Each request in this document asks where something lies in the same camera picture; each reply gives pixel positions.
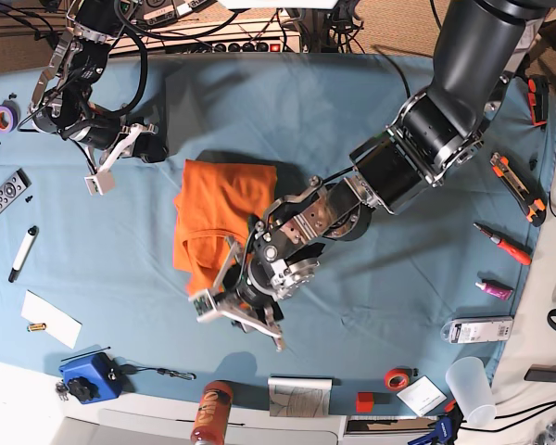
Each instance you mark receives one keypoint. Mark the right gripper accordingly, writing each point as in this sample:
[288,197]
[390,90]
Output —
[137,140]

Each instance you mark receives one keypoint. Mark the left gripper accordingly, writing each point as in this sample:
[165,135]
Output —
[249,308]

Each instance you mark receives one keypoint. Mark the orange t-shirt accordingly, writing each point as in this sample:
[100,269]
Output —
[214,202]

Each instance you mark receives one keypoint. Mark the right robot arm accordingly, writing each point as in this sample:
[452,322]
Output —
[60,103]

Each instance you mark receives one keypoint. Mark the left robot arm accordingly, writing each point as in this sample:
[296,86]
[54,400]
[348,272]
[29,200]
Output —
[480,46]

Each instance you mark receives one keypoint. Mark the orange drink bottle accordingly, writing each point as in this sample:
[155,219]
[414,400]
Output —
[213,414]

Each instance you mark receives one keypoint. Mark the grey patterned notebook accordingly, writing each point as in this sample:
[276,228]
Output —
[299,397]

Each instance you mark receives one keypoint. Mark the blue table cloth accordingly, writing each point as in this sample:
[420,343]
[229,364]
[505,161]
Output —
[374,304]

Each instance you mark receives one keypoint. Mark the grey remote control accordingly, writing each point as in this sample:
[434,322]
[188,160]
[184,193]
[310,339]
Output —
[13,187]

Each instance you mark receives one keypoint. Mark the white marker pen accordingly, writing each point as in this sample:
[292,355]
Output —
[23,252]

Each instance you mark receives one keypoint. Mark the purple tape roll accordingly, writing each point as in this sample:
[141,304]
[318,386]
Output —
[9,116]

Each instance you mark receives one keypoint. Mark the blue box with knob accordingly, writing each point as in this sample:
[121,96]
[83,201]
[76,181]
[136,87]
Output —
[92,378]

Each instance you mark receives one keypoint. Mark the red cube block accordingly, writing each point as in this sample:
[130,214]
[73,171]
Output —
[364,402]

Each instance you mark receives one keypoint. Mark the red tape roll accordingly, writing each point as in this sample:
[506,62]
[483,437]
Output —
[397,379]

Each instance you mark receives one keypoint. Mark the white paper card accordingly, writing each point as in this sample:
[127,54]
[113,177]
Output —
[57,323]

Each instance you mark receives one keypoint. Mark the small yellow battery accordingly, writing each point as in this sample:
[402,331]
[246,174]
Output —
[36,327]

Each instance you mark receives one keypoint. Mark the white square card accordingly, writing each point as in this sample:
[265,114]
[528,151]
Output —
[422,396]

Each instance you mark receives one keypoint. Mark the blue clamp bottom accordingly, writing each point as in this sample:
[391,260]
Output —
[445,428]

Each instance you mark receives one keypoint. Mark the translucent plastic cup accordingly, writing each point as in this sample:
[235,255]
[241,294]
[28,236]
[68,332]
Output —
[468,384]

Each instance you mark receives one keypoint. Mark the packaged item in blister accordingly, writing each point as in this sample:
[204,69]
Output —
[477,330]

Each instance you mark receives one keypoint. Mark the purple glue tube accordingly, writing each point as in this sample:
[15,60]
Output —
[495,290]

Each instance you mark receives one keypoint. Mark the red screwdriver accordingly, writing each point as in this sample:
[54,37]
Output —
[515,252]

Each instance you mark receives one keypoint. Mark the orange black utility knife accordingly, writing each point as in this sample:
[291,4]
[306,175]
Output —
[529,198]

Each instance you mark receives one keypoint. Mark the black adapter box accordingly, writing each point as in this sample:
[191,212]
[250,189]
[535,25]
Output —
[542,374]

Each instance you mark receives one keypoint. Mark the orange black clamp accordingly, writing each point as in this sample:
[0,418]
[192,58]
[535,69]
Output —
[538,99]

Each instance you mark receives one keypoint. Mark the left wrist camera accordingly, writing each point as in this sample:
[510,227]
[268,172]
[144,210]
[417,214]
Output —
[205,305]

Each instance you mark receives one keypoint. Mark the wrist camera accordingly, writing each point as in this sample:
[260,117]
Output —
[205,305]
[100,183]

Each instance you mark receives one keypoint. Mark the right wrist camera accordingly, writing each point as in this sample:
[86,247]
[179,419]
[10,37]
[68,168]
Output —
[100,183]

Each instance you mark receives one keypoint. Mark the black cable tie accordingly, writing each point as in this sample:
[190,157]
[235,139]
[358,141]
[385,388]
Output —
[84,354]

